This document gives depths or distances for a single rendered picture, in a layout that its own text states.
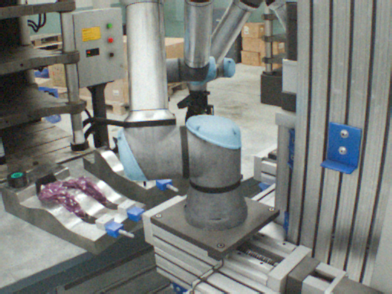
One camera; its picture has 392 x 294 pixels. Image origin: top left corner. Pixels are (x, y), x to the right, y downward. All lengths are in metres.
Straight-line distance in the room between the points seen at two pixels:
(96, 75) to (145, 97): 1.38
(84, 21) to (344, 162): 1.62
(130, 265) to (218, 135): 0.82
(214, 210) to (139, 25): 0.43
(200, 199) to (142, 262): 0.70
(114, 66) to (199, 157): 1.49
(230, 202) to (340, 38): 0.42
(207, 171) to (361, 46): 0.41
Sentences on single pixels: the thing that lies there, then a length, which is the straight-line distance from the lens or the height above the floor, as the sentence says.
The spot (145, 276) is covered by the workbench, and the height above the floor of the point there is 0.53.
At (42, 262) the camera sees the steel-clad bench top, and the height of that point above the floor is 0.80.
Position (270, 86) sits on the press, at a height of 0.25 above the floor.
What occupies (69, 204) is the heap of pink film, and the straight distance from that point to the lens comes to 1.40.
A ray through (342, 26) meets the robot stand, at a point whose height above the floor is 1.48.
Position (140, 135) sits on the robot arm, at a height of 1.26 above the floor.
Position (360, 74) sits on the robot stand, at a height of 1.39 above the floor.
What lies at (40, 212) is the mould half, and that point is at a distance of 1.43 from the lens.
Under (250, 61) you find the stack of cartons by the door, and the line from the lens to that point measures 8.27.
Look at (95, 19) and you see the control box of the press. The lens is 2.21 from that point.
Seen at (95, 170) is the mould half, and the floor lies 0.83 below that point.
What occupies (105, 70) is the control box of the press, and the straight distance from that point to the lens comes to 2.27.
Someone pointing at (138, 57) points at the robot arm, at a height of 1.41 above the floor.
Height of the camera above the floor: 1.55
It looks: 21 degrees down
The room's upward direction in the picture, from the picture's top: 2 degrees counter-clockwise
